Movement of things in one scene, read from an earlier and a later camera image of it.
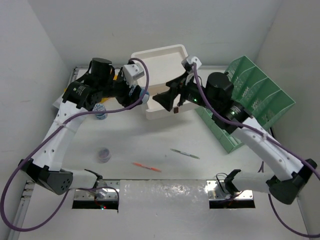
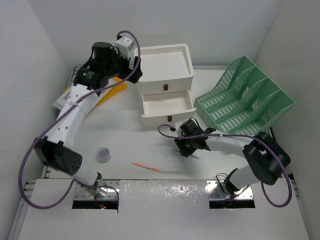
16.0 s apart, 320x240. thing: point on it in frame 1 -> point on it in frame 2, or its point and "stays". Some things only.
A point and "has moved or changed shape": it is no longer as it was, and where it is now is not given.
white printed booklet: (58, 102) stays
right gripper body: (190, 91) -> (187, 146)
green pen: (185, 153) stays
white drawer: (155, 110) has moved or changed shape
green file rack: (256, 95) stays
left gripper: (125, 100) -> (127, 72)
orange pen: (145, 167) stays
